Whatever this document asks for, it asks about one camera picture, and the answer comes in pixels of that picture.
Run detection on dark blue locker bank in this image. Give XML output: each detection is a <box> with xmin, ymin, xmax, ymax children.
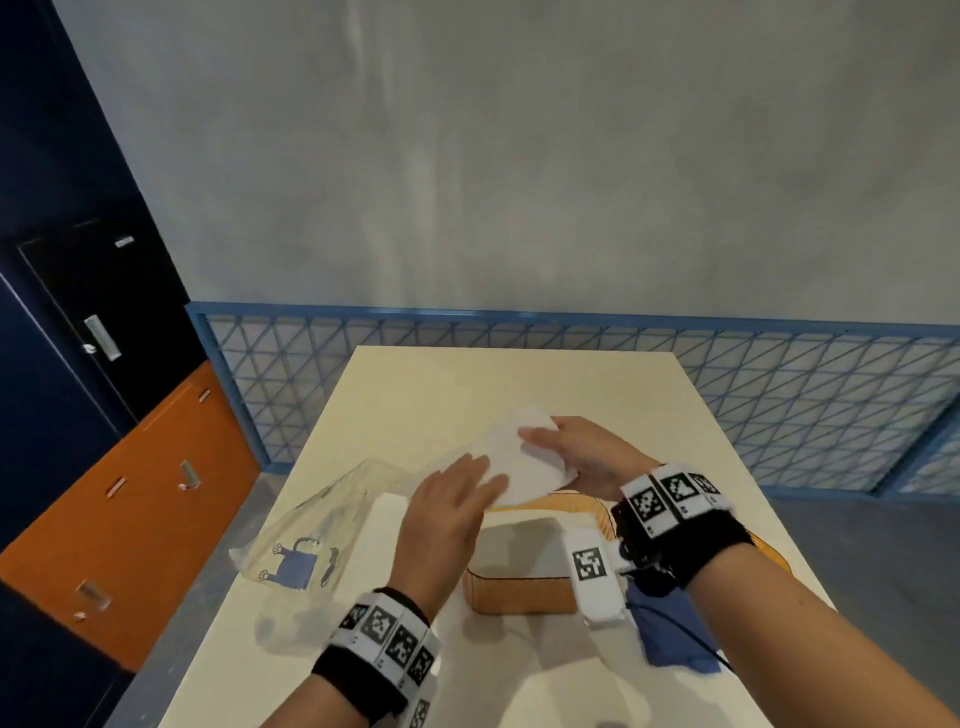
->
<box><xmin>0</xmin><ymin>0</ymin><xmax>208</xmax><ymax>728</ymax></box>

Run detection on silver bar locker handle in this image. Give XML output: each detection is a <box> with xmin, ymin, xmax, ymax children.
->
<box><xmin>80</xmin><ymin>313</ymin><xmax>123</xmax><ymax>363</ymax></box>

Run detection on person's left forearm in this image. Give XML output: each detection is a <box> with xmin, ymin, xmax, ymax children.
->
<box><xmin>262</xmin><ymin>674</ymin><xmax>369</xmax><ymax>728</ymax></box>

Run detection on orange locker cabinet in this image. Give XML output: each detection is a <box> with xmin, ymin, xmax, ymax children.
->
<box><xmin>0</xmin><ymin>361</ymin><xmax>262</xmax><ymax>674</ymax></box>

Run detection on thin white tissue sheaf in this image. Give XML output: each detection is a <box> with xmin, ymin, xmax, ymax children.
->
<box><xmin>468</xmin><ymin>407</ymin><xmax>579</xmax><ymax>510</ymax></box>

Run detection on person's left hand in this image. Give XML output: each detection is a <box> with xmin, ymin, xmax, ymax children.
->
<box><xmin>387</xmin><ymin>453</ymin><xmax>510</xmax><ymax>620</ymax></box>

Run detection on blue cleaning cloth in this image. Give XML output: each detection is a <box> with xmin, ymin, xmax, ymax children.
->
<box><xmin>626</xmin><ymin>581</ymin><xmax>725</xmax><ymax>675</ymax></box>

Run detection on black camera cable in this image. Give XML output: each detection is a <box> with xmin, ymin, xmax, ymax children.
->
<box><xmin>637</xmin><ymin>599</ymin><xmax>736</xmax><ymax>673</ymax></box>

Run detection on person's right hand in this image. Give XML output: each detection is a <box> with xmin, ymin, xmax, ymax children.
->
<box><xmin>517</xmin><ymin>416</ymin><xmax>661</xmax><ymax>502</ymax></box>

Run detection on orange transparent tissue box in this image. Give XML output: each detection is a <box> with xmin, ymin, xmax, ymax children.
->
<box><xmin>461</xmin><ymin>491</ymin><xmax>624</xmax><ymax>616</ymax></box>

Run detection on orange slotted lid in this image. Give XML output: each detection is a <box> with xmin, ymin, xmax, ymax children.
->
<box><xmin>746</xmin><ymin>528</ymin><xmax>793</xmax><ymax>575</ymax></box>

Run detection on cat print tissue pack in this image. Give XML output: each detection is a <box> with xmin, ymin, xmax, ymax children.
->
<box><xmin>228</xmin><ymin>442</ymin><xmax>489</xmax><ymax>654</ymax></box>

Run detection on person's right forearm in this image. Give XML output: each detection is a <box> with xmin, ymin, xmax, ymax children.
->
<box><xmin>686</xmin><ymin>543</ymin><xmax>960</xmax><ymax>728</ymax></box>

